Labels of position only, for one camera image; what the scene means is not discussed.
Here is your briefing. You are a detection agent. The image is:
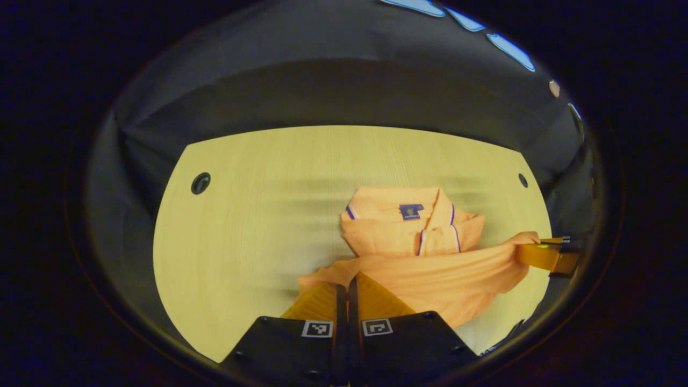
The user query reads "orange T-shirt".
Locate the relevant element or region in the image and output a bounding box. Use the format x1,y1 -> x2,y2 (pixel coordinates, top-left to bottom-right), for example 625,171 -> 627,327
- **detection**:
297,185 -> 541,328

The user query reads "black backdrop cloth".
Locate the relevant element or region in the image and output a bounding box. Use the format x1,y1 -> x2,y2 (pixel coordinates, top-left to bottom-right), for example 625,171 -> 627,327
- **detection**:
86,0 -> 597,345

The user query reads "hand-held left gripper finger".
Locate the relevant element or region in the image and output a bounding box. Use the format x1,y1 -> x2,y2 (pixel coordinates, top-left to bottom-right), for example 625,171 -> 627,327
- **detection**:
348,271 -> 480,386
218,283 -> 348,386

